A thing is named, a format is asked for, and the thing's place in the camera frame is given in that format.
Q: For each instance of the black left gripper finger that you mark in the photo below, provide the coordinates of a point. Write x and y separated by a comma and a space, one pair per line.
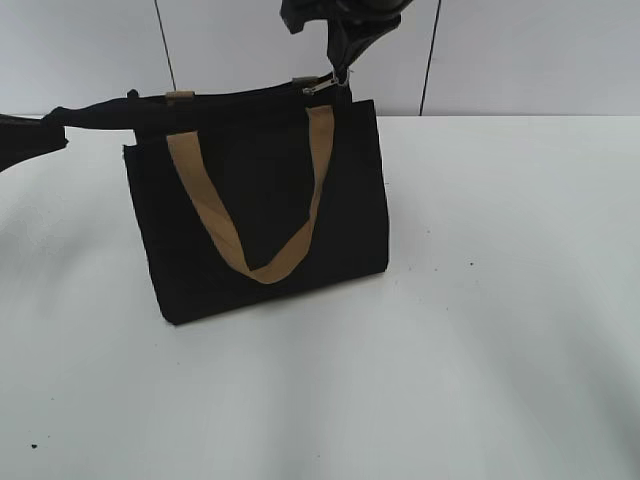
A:
23, 138

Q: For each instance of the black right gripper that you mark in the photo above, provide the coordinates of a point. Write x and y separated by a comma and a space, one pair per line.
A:
353, 26

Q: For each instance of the silver zipper pull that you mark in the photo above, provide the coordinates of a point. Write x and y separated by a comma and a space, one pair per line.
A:
322, 86

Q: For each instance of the black canvas tote bag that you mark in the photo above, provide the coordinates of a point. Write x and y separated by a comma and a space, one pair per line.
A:
247, 197

